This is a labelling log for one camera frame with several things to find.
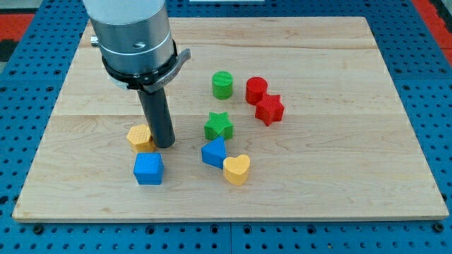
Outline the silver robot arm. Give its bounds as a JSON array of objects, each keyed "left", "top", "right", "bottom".
[{"left": 83, "top": 0, "right": 174, "bottom": 74}]

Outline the yellow heart block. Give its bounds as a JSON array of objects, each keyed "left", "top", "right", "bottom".
[{"left": 223, "top": 155, "right": 251, "bottom": 186}]

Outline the wooden board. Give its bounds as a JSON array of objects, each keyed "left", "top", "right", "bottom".
[{"left": 13, "top": 17, "right": 448, "bottom": 223}]

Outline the green star block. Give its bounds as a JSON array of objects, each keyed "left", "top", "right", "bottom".
[{"left": 204, "top": 111, "right": 234, "bottom": 140}]

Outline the blue triangle block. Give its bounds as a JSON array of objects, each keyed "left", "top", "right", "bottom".
[{"left": 201, "top": 136, "right": 227, "bottom": 169}]

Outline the red star block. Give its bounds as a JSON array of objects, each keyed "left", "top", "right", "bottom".
[{"left": 255, "top": 93, "right": 285, "bottom": 126}]

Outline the green cylinder block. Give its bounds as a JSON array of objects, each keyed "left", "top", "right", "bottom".
[{"left": 212, "top": 71, "right": 233, "bottom": 99}]

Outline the red cylinder block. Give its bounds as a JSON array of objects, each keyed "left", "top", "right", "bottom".
[{"left": 245, "top": 76, "right": 268, "bottom": 105}]

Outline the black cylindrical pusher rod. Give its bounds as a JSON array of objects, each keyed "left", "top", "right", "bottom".
[{"left": 138, "top": 88, "right": 175, "bottom": 148}]

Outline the yellow hexagon block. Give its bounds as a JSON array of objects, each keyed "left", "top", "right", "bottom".
[{"left": 126, "top": 124, "right": 155, "bottom": 153}]

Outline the blue cube block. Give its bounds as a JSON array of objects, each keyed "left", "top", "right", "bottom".
[{"left": 133, "top": 152, "right": 164, "bottom": 185}]

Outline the black clamp ring with lever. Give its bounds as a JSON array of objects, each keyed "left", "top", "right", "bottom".
[{"left": 101, "top": 40, "right": 192, "bottom": 94}]

